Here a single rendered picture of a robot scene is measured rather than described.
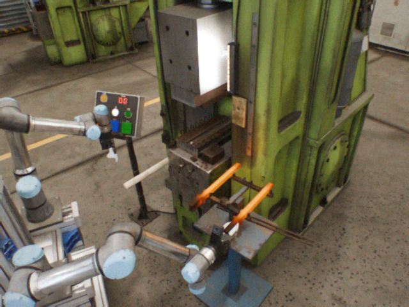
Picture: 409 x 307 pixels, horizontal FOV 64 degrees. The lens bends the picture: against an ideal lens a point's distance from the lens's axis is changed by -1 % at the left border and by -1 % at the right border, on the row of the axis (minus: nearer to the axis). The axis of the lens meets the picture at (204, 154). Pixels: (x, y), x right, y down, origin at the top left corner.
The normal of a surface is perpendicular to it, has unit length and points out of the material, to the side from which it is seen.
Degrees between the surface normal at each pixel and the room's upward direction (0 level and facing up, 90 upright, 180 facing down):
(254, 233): 0
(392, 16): 90
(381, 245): 0
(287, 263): 0
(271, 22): 90
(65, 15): 90
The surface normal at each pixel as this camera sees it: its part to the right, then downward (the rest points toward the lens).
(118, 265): 0.29, 0.53
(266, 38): -0.69, 0.45
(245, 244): -0.04, -0.80
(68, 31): 0.52, 0.49
